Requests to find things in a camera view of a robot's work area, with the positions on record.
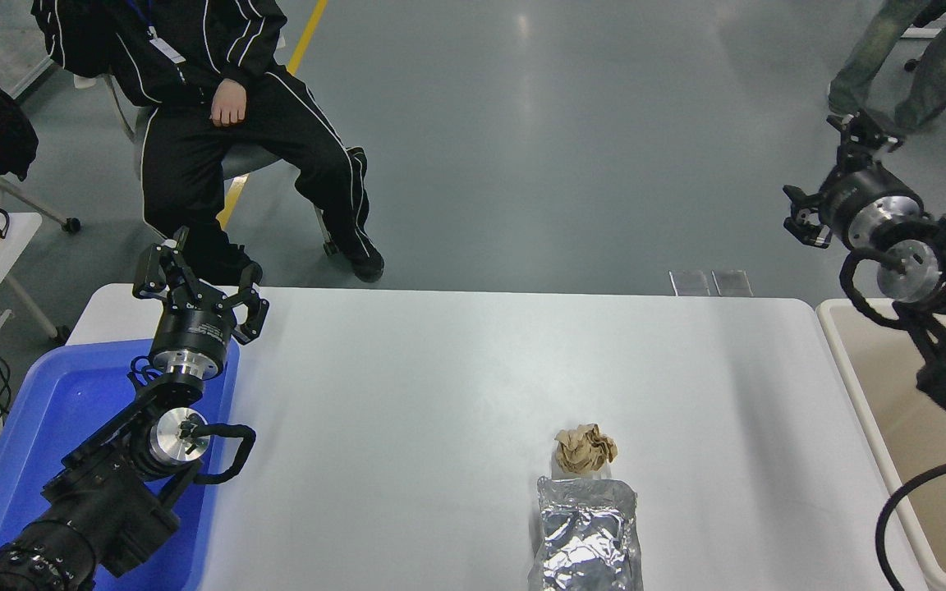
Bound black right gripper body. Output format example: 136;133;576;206
820;167;909;235

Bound silver foil tray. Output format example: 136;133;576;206
528;474;645;591

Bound person's left hand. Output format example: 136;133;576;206
209;79;250;127

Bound person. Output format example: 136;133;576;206
32;0;386;284
828;0;946;132

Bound large pale bin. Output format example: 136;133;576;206
815;298;946;591

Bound grey office chair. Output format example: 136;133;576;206
75;74;336;257

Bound blue plastic tray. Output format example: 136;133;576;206
0;338;241;591

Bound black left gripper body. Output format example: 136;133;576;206
153;300;237;362

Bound crumpled tan paper ball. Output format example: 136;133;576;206
554;424;618;474

